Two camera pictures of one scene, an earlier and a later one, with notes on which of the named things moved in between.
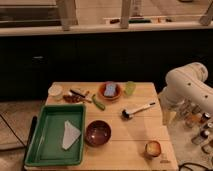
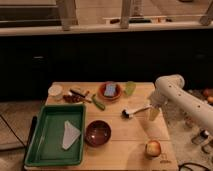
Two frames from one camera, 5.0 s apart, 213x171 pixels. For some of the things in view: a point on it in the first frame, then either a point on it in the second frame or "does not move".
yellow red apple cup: x=152 y=148 does not move
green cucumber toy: x=98 y=104 does not move
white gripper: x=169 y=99 to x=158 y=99
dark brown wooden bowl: x=98 y=133 does not move
